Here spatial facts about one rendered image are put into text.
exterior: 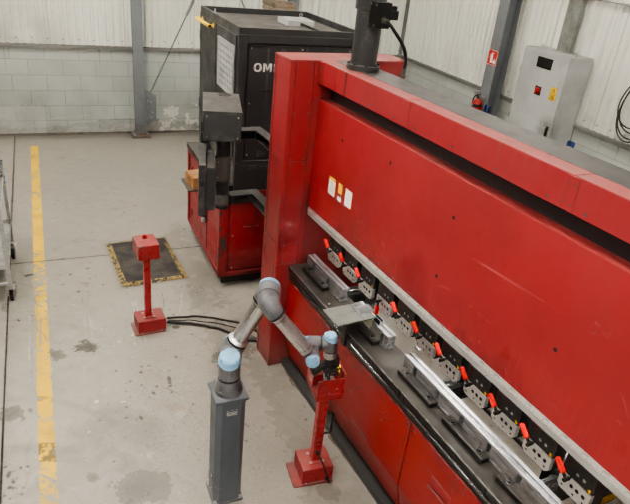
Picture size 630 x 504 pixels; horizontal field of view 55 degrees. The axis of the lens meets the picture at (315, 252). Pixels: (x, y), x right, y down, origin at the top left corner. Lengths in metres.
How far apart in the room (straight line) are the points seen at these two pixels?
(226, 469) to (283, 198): 1.73
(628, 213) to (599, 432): 0.83
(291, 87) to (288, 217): 0.88
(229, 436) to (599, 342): 1.98
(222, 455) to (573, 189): 2.29
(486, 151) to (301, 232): 1.91
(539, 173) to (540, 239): 0.26
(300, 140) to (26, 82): 6.34
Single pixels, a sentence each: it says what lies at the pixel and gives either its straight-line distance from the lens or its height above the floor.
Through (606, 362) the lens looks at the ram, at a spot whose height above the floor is 1.71.
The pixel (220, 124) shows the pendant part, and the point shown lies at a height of 1.86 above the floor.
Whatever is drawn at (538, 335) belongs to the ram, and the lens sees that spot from 2.65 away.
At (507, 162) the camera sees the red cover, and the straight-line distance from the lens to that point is 2.62.
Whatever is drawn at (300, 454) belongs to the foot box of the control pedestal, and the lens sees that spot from 3.98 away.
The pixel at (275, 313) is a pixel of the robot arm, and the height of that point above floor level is 1.30.
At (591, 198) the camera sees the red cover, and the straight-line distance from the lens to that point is 2.36.
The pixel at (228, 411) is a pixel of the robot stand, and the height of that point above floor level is 0.70.
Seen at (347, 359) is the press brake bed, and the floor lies 0.70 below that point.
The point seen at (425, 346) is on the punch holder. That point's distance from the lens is 3.26.
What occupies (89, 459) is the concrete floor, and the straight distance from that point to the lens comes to 4.18.
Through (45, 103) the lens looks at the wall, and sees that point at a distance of 9.86.
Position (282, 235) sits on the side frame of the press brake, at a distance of 4.22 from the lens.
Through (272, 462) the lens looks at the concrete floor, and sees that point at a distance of 4.09.
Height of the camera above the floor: 2.96
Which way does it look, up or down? 27 degrees down
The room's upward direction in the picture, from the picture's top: 6 degrees clockwise
